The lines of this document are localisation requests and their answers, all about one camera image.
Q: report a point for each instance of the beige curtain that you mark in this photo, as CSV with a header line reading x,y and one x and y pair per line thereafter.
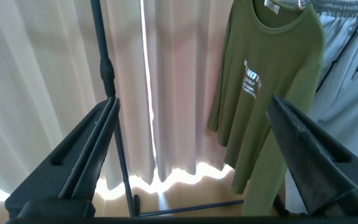
x,y
42,77

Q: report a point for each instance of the black clothes rack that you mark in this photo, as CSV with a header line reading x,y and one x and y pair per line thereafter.
x,y
107,71

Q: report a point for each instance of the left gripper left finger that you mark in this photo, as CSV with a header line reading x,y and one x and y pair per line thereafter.
x,y
48,186

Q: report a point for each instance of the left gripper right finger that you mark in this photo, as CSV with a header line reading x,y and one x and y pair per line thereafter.
x,y
328,174

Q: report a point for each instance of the pale grey garment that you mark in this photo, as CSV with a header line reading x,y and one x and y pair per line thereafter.
x,y
346,93

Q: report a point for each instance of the green long-sleeved shirt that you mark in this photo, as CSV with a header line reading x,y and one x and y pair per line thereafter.
x,y
275,46

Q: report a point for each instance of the pink clothes hanger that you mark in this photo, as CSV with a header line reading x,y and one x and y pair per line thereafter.
x,y
301,3

